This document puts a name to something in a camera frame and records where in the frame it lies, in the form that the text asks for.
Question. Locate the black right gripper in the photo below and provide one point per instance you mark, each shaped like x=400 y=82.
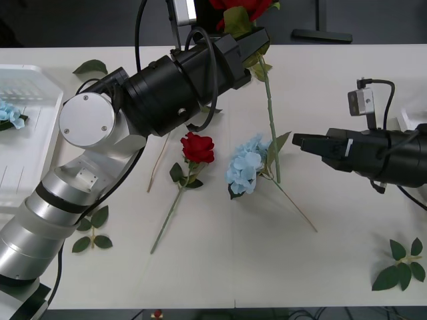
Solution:
x=363 y=153

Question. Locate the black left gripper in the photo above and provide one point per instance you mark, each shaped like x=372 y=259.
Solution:
x=227 y=63

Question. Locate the red rose with green stem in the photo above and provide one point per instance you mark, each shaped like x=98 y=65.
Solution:
x=240 y=5
x=197 y=148

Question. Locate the silver and black left arm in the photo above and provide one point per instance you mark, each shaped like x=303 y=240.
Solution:
x=86 y=116

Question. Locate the pale blue flower with stem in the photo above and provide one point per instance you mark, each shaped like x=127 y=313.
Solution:
x=10 y=115
x=156 y=163
x=243 y=170

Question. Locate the black stand with flat base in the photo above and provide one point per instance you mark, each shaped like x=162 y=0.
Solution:
x=322 y=35

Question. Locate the shallow white box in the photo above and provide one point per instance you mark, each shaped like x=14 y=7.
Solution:
x=20 y=160
x=408 y=120

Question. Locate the single green leaf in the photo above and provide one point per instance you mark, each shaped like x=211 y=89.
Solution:
x=91 y=66

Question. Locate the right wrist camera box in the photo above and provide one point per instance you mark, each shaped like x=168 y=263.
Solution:
x=360 y=100

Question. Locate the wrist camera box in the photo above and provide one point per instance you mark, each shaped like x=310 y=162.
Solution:
x=360 y=100
x=185 y=11

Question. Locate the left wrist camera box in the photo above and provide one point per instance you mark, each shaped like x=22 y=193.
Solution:
x=185 y=11

